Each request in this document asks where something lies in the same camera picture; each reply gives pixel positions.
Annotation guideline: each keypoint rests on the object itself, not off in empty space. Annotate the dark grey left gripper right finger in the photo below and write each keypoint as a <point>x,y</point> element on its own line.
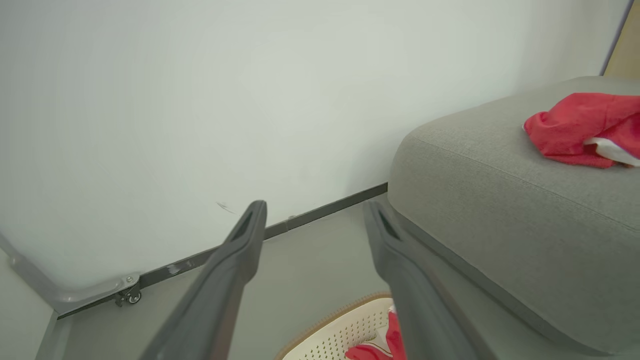
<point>425,310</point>

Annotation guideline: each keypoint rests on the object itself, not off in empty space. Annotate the grey metal partition frame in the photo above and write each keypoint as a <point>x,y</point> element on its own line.
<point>75,296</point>

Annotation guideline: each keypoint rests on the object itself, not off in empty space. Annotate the red fleece garment white trim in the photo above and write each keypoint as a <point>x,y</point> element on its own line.
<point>565,125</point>

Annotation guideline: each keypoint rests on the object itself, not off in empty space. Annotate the beige panel with grey edge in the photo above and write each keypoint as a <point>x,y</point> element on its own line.
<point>627,50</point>

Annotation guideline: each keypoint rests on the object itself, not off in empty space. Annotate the red jersey with navy letters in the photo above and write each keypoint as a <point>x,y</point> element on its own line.
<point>370,353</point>

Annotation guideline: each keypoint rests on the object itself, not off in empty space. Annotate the small black caster wheel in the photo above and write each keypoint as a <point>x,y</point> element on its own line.
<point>134,297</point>

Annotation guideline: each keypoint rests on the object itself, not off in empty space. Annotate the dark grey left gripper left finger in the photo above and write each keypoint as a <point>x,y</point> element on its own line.
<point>220,290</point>

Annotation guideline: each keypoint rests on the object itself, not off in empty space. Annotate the grey fabric sofa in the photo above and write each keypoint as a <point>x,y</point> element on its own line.
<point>500,200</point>

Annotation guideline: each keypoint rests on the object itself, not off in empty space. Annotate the cream perforated laundry basket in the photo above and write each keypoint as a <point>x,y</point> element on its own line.
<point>335,335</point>

